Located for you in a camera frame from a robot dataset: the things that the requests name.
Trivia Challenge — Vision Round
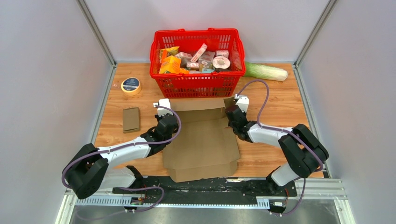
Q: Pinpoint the small brown cardboard box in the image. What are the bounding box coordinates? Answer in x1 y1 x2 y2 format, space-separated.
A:
123 107 141 133

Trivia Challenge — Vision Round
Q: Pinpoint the large cardboard sheet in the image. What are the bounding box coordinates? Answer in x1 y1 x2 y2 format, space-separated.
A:
163 98 240 182

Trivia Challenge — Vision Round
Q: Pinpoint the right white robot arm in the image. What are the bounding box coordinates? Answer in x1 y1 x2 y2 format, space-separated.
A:
226 105 329 196

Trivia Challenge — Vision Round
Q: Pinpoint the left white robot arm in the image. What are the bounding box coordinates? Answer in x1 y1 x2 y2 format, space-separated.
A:
61 112 182 199

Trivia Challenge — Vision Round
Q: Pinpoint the orange snack box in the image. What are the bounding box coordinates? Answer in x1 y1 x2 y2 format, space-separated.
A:
159 56 181 74

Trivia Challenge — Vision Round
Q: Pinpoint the grey white box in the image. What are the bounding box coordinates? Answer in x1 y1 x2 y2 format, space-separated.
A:
175 52 192 68

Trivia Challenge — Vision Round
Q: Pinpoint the small pink box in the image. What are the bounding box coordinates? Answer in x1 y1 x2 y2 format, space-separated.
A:
215 50 229 58

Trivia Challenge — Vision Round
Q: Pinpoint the beige carton box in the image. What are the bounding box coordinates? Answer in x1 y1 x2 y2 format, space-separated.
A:
198 51 215 71

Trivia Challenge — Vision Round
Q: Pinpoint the pink white long box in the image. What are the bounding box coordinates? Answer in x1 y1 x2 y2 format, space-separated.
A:
190 43 207 63

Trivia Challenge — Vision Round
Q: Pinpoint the red plastic shopping basket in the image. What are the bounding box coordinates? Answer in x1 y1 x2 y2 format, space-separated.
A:
150 28 246 98

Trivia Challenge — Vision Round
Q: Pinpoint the yellow tape roll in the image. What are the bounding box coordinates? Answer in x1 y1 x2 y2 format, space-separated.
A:
121 77 142 96

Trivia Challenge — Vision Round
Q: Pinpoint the green napa cabbage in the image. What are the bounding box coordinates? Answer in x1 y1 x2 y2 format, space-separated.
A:
244 62 288 81

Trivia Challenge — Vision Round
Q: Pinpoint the yellow snack bag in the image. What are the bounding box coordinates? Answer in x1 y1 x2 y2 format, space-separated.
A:
159 46 179 62

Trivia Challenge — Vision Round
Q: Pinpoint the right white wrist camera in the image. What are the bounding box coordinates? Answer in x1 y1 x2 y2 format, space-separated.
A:
234 94 249 113

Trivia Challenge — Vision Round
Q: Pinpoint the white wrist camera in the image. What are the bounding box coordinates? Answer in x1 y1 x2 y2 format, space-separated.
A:
153 98 173 117
234 94 249 113

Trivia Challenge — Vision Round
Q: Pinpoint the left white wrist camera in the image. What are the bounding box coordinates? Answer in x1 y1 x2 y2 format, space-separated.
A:
153 98 173 117

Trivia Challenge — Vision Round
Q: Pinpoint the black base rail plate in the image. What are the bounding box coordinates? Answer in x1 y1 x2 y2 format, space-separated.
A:
131 176 297 207

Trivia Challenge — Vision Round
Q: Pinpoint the white slotted cable duct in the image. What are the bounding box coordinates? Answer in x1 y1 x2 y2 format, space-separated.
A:
76 197 270 209

